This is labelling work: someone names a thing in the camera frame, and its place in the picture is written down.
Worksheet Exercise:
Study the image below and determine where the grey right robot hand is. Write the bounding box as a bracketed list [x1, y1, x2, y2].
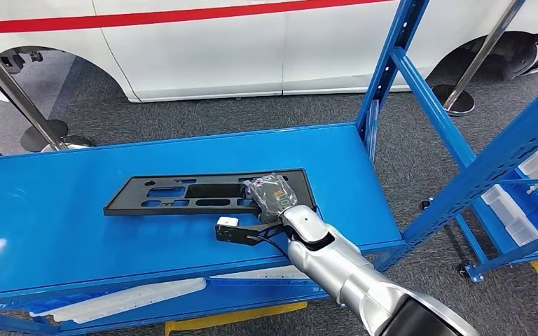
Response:
[243, 172, 299, 225]

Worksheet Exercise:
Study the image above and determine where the black plastic plate frame part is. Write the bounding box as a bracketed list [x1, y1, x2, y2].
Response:
[103, 169, 317, 217]

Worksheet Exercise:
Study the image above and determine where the large blue metal shelf rack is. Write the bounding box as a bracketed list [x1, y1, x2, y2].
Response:
[0, 0, 538, 336]

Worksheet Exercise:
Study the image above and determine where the white car with red stripe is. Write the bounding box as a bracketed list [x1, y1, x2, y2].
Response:
[0, 0, 538, 103]

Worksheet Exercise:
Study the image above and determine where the white plastic compartment tray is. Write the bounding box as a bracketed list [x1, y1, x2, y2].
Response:
[28, 277, 207, 325]

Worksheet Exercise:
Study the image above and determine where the small blue wheeled rack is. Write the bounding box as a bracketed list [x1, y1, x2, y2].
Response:
[420, 176, 538, 283]

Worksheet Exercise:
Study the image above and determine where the low white plastic crate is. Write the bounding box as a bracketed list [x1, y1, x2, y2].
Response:
[480, 184, 538, 251]

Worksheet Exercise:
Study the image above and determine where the blue plastic compartment tray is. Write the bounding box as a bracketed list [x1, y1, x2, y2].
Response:
[0, 289, 107, 316]

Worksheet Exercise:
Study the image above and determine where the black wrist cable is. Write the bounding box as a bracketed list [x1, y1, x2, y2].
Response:
[250, 234, 293, 260]

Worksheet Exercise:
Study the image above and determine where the pale wrist camera with bracket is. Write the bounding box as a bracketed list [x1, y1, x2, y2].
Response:
[215, 216, 284, 246]

